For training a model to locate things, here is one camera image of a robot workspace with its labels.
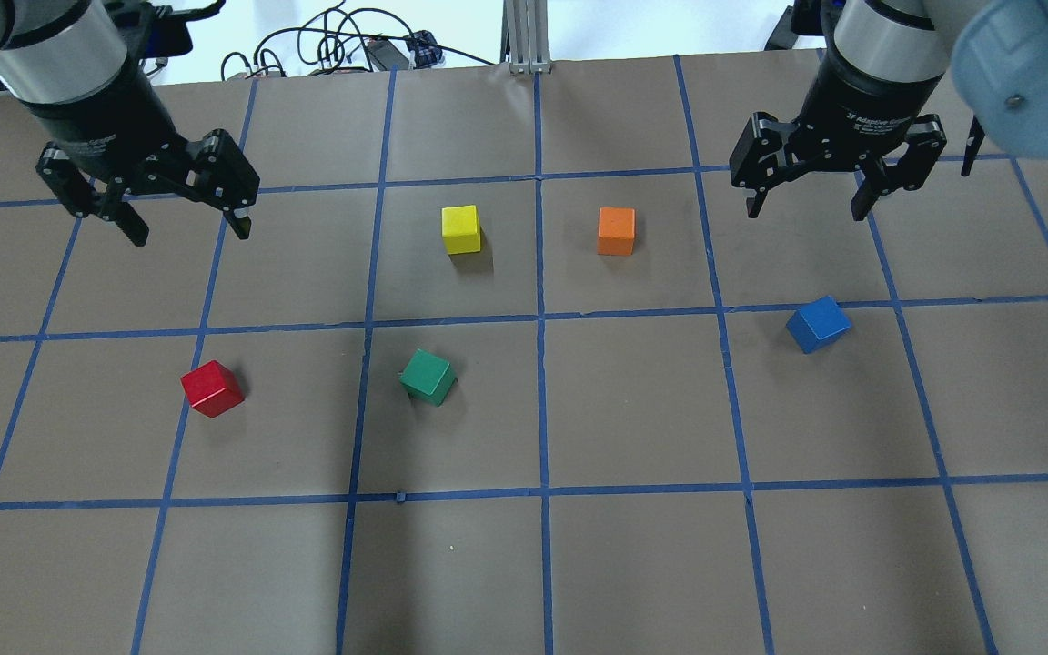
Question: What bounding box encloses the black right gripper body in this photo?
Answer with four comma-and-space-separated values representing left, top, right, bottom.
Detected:
732, 49, 947, 194

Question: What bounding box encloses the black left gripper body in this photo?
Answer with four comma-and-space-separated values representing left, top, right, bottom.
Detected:
22, 64, 261, 221

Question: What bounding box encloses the red wooden block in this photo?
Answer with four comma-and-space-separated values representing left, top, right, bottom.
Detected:
180, 361, 246, 418

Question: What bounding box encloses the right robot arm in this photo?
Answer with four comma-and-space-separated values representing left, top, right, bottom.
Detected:
729, 1, 1048, 221

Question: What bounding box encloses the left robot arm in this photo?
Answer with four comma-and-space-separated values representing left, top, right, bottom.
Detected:
0, 1, 259, 247

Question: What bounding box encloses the blue wooden block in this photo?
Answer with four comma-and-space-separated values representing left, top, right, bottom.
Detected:
785, 294, 853, 354

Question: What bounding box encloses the orange wooden block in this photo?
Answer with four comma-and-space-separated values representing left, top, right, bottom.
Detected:
596, 208, 637, 257

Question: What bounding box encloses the yellow wooden block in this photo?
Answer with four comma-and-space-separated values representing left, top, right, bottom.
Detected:
441, 205, 482, 256

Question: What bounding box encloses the green wooden block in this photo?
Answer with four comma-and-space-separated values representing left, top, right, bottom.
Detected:
398, 349, 457, 407

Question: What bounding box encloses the black power brick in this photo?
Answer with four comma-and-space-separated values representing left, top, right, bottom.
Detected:
762, 1, 824, 51

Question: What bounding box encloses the black power adapter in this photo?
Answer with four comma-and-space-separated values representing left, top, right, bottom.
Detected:
363, 30, 445, 71

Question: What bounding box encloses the black cable bundle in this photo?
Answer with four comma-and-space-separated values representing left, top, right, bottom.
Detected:
220, 4, 498, 83

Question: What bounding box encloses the aluminium frame post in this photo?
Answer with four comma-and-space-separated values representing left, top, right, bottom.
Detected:
500, 0, 552, 75

